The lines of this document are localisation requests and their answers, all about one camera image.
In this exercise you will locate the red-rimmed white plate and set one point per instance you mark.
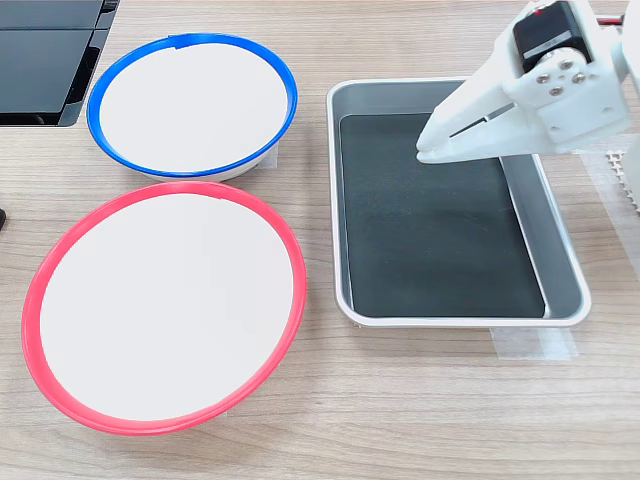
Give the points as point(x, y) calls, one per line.
point(165, 305)

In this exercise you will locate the pale perforated plate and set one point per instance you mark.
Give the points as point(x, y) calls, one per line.
point(620, 170)

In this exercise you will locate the steel tray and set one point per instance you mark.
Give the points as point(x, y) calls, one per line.
point(555, 250)

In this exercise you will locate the black tray mat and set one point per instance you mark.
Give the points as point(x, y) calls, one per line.
point(430, 230)

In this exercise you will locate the small tape piece under plate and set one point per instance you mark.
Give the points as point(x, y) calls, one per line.
point(271, 160)

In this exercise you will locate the translucent tape strip by tray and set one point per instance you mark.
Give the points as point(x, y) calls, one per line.
point(535, 344)

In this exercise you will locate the blue-rimmed white plate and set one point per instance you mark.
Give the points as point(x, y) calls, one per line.
point(195, 105)

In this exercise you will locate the black glossy device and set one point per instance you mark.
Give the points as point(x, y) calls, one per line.
point(40, 70)

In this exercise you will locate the small black object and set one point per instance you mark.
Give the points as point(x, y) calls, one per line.
point(2, 220)

